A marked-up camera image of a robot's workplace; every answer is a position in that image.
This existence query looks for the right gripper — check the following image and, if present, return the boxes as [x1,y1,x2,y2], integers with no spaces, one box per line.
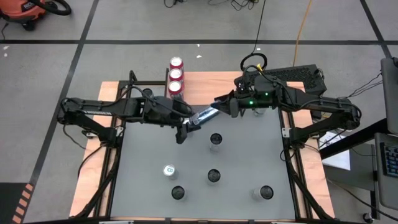
[211,90,274,118]

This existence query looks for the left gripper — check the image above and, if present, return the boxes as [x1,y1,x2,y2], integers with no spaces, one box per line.
[143,96,201,145]

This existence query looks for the red Fanta soda can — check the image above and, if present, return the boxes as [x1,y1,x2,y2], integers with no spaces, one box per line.
[167,80,183,100]
[169,68,184,83]
[169,56,185,71]

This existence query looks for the white Celsius Arctic Vibe can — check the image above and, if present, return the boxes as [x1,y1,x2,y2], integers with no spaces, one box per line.
[208,133,223,154]

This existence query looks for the white Celsius Peach Vibe can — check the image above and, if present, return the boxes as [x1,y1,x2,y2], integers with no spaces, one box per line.
[206,169,221,187]

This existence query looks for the white Celsius can blue palm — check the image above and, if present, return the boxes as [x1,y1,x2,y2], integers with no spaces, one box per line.
[170,185,187,201]

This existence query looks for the black perforated computer box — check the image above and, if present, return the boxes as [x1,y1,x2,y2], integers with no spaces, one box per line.
[248,63,326,96]

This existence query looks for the white paper sheet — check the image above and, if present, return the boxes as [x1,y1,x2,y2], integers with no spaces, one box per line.
[320,132,351,171]

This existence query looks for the grey side desk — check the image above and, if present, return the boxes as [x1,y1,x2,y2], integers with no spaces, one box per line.
[320,118,398,218]

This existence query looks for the grey laptop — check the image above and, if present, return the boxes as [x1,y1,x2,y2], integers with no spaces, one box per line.
[381,57,398,136]

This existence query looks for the black keyboard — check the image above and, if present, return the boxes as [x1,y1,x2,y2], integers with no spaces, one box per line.
[381,141,398,180]

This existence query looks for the black mat orange stripes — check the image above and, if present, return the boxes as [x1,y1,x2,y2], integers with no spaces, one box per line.
[0,182,35,224]

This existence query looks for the orange shop vacuum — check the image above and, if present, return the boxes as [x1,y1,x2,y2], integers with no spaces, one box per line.
[0,0,72,32]

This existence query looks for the wooden shelf black frame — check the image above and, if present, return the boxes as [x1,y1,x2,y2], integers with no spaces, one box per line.
[164,71,250,118]

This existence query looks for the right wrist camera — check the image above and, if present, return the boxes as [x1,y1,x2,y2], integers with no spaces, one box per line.
[253,74,282,100]

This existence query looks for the thin black cable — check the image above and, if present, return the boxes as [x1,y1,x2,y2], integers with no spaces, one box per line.
[239,0,268,73]

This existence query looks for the black aluminium table frame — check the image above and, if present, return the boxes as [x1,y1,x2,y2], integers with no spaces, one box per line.
[70,70,336,224]

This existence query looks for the yellow power cable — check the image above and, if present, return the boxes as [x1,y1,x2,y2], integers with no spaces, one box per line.
[292,0,313,68]

